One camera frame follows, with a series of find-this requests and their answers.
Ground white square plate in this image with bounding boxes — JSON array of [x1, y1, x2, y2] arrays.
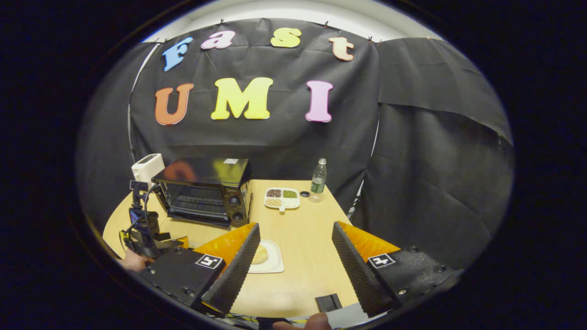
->
[[248, 240, 285, 274]]

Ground clear plastic water bottle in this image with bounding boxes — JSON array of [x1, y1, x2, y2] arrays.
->
[[310, 158, 328, 203]]

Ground white divided tray of grains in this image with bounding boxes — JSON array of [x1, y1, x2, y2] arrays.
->
[[264, 187, 301, 214]]

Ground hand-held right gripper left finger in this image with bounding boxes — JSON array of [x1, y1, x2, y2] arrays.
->
[[138, 223, 261, 318]]

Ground black electric oven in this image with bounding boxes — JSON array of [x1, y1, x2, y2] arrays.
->
[[151, 157, 254, 230]]

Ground white toaster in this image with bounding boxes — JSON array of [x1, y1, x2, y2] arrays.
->
[[132, 154, 165, 185]]

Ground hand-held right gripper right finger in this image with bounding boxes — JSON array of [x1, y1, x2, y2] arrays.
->
[[332, 221, 461, 318]]

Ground small black box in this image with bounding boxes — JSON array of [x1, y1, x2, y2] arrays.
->
[[315, 293, 343, 314]]

